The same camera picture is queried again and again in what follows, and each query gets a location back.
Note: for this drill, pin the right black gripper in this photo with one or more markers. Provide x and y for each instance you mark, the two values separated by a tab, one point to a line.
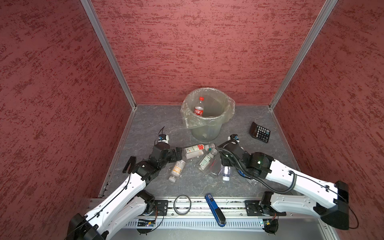
224	159

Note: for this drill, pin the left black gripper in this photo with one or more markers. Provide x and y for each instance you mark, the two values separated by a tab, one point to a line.
173	158

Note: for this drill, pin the yellow label clear bottle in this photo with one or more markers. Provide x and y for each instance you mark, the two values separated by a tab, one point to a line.
176	171

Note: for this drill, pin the tall bottle red cap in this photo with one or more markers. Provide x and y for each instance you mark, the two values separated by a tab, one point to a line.
226	173

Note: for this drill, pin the red white label square bottle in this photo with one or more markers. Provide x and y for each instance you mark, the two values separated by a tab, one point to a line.
197	150

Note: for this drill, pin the green white label small bottle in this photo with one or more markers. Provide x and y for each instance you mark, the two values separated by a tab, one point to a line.
207	160

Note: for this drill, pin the red label cola bottle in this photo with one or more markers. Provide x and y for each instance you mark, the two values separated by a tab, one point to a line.
199	108

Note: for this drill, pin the blue label bottle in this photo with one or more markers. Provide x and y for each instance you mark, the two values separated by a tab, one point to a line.
253	182

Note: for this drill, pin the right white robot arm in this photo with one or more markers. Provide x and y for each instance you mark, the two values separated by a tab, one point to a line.
290	190

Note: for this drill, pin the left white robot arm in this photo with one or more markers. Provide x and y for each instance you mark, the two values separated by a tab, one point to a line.
127	202

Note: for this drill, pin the grey plastic waste bin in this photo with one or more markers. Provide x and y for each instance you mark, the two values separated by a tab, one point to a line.
207	133

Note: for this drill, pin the clear plastic bin liner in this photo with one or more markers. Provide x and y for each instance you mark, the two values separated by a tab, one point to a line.
219	108

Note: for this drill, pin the black desk calculator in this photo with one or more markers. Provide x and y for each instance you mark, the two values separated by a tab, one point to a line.
260	133

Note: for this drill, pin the black clip on floor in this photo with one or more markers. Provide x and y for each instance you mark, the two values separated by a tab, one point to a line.
128	168

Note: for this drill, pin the blue black handheld tool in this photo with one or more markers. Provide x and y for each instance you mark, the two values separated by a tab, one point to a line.
216	211

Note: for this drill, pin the left small circuit board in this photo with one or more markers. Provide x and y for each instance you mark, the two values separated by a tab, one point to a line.
145	226

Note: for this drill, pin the small circuit board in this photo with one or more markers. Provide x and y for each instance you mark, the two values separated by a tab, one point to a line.
271	226
145	226

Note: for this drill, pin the right small circuit board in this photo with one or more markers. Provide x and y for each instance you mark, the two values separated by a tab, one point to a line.
271	226

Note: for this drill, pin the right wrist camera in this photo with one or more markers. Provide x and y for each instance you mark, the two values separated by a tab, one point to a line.
234	138

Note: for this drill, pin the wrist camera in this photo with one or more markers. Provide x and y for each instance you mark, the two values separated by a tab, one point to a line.
163	138
234	138

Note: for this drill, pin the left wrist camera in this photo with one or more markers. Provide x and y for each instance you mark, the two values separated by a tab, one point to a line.
163	138

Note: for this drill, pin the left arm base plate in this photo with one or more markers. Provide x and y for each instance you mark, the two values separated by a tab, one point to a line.
159	207

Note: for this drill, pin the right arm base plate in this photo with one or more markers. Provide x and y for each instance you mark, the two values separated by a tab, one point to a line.
255	209

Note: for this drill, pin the aluminium front rail frame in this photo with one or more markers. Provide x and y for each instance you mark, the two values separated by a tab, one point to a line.
192	219

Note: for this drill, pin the left corner aluminium post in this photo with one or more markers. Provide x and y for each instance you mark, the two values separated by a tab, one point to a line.
95	22

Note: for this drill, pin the corner aluminium post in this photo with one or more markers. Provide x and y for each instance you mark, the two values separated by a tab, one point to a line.
318	24
95	22

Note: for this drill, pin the right corner aluminium post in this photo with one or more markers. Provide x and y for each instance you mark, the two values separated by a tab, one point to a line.
318	24

